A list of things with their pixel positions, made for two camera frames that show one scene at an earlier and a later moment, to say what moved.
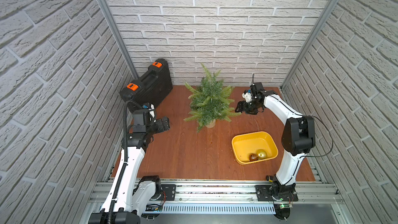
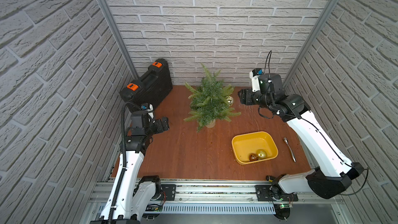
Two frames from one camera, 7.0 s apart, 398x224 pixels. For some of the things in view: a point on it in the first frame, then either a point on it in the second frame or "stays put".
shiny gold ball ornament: [261, 154] stays put
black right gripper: [243, 107] -> [245, 96]
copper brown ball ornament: [253, 157] stays put
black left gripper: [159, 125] stays put
